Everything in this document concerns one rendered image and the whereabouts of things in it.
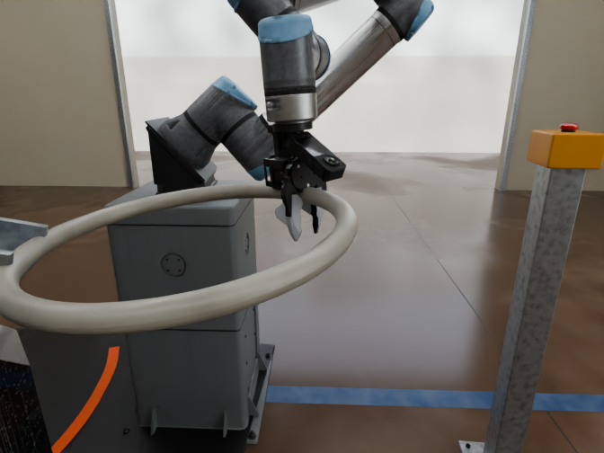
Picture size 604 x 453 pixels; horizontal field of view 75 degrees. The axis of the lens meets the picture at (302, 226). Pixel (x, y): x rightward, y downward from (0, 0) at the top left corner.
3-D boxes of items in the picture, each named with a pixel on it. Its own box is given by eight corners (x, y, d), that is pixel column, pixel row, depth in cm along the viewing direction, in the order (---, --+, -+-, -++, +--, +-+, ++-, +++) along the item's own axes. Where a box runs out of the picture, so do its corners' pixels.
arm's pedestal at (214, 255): (168, 352, 188) (146, 176, 161) (272, 355, 186) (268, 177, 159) (118, 439, 141) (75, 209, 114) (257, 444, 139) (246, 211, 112)
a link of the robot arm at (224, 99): (196, 111, 137) (232, 75, 134) (229, 148, 138) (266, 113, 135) (179, 105, 122) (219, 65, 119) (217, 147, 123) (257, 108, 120)
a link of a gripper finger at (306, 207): (309, 222, 82) (299, 181, 78) (330, 227, 78) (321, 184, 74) (298, 228, 80) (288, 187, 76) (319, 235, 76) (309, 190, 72)
